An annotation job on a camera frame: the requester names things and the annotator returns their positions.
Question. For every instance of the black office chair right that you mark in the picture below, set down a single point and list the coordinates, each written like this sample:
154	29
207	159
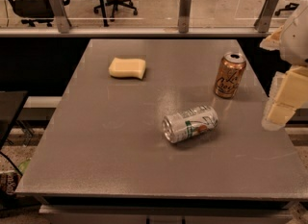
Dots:
289	7

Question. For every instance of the yellow sponge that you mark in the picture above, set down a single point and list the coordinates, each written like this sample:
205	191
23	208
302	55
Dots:
127	68

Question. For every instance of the metal railing post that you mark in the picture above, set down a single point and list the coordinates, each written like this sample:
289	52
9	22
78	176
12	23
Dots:
62	21
184	16
262	24

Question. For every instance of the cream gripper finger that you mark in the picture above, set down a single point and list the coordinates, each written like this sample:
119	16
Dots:
288	92

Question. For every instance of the left metal railing post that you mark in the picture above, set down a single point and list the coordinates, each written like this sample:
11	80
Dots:
62	21

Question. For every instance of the silver 7up can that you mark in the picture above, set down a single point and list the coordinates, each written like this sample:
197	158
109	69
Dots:
189	123

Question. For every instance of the snack bag on floor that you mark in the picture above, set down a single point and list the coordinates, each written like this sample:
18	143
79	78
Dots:
10	178

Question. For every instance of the middle metal railing post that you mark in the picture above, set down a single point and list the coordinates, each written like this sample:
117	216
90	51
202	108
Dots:
184	16

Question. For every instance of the right metal railing post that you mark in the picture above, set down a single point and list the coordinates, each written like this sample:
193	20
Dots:
262	24

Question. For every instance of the metal railing ledge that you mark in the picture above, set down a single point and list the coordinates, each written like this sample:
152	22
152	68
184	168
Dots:
144	32

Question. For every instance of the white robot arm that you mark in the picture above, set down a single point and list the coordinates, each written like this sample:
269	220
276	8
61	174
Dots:
291	39

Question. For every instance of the gold LaCroix can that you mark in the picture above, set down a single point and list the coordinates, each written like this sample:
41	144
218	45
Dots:
230	72

